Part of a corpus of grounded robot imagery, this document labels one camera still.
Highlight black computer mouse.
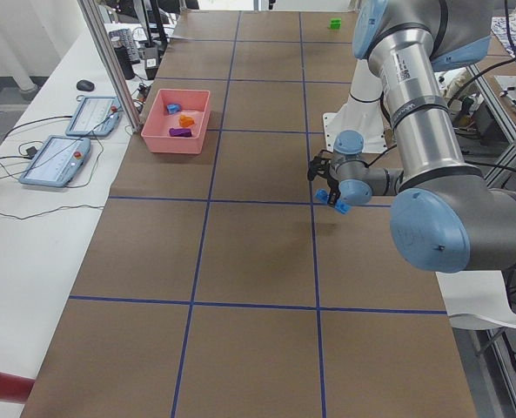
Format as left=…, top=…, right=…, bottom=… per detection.
left=76, top=79, right=95, bottom=91

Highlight small blue square block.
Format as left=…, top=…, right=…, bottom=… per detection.
left=166, top=104, right=182, bottom=114

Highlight green toy block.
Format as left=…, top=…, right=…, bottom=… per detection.
left=329, top=18, right=342, bottom=30

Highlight purple toy block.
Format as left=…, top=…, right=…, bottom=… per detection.
left=169, top=127, right=192, bottom=138

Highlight black keyboard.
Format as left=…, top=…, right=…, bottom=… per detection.
left=109, top=29, right=141, bottom=64

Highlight aluminium side frame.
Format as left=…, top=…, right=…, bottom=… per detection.
left=453, top=64, right=516, bottom=417

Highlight red cylinder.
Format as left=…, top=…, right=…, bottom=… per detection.
left=0, top=372, right=35, bottom=404

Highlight black bottle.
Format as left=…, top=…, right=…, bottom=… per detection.
left=111, top=36, right=135, bottom=80

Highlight upper blue teach pendant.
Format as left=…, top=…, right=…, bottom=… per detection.
left=65, top=96, right=122, bottom=137

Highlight orange toy block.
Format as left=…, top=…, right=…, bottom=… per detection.
left=178, top=114, right=196, bottom=128

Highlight blue teach pendant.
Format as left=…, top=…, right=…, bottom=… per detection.
left=65, top=96, right=122, bottom=137
left=18, top=136, right=91, bottom=188

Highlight aluminium frame post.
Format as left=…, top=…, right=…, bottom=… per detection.
left=77, top=0, right=141, bottom=133

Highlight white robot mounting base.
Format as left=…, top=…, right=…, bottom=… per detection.
left=322, top=59, right=387, bottom=154

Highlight pink plastic box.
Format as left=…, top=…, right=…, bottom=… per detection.
left=141, top=89, right=211, bottom=154

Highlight white chair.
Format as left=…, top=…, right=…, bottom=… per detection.
left=436, top=271, right=516, bottom=331

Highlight long blue studded block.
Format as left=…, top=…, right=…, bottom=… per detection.
left=315, top=189, right=351, bottom=214

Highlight lower blue teach pendant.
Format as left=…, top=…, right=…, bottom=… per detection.
left=18, top=136, right=91, bottom=188

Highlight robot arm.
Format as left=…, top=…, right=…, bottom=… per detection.
left=308, top=1, right=516, bottom=273

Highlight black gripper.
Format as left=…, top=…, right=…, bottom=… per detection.
left=307, top=152, right=340, bottom=206

